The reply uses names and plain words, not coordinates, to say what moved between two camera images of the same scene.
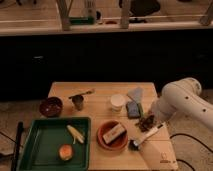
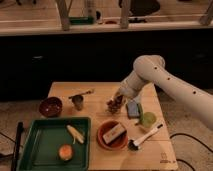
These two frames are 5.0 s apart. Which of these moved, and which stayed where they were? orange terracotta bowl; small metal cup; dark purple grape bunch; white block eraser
Moved: dark purple grape bunch
Stayed: small metal cup; white block eraser; orange terracotta bowl
